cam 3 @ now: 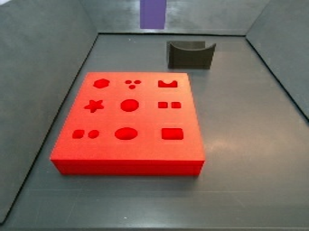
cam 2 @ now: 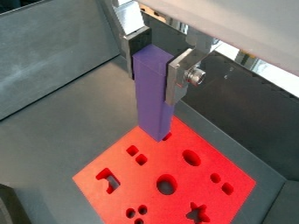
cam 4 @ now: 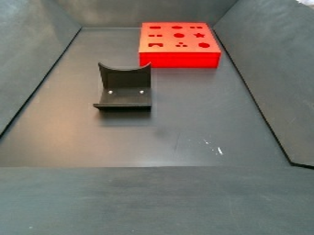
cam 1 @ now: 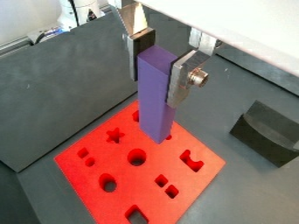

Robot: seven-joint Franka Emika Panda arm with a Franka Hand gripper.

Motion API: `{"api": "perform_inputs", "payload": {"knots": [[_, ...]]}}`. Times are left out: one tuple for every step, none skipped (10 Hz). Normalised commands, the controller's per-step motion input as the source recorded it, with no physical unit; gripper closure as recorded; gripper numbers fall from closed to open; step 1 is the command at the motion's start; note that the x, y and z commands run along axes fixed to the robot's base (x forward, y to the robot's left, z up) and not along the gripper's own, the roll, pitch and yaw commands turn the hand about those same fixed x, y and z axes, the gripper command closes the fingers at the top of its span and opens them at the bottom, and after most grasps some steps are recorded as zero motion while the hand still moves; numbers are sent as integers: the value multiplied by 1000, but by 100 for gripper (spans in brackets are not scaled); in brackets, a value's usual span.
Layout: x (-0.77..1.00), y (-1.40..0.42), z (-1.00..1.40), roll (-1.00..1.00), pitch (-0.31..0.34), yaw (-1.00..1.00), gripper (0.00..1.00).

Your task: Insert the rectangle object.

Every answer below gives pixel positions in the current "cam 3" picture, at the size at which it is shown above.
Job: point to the purple rectangle peg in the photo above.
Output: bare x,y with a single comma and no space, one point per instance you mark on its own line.
152,14

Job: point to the red shape sorter block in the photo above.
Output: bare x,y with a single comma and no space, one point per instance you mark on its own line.
131,126

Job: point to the black curved holder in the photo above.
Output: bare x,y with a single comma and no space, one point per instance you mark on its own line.
190,55

